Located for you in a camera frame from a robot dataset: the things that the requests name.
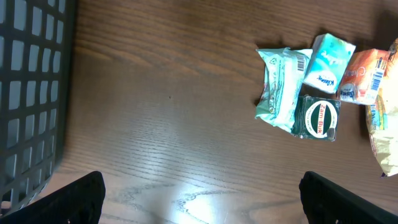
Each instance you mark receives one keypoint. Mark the mint green wipes packet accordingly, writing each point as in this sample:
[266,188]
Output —
[284,73]

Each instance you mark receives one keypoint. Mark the teal Kleenex tissue pack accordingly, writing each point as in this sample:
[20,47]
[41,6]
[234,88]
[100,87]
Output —
[328,63]

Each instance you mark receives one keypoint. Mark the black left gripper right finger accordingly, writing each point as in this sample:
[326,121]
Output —
[326,202]

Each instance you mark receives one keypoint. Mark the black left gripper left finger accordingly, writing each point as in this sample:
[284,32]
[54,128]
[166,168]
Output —
[78,202]

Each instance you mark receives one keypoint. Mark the cream blue chips bag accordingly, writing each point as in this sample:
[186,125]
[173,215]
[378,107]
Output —
[382,118]

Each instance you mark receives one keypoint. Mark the orange Kleenex tissue pack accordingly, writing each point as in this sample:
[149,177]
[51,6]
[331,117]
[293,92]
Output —
[363,76]

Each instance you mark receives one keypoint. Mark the grey plastic mesh basket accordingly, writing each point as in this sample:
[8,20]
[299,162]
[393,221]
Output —
[36,52]

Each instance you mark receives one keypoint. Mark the dark green Zam-Buk tin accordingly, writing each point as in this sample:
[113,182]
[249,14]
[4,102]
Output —
[316,118]

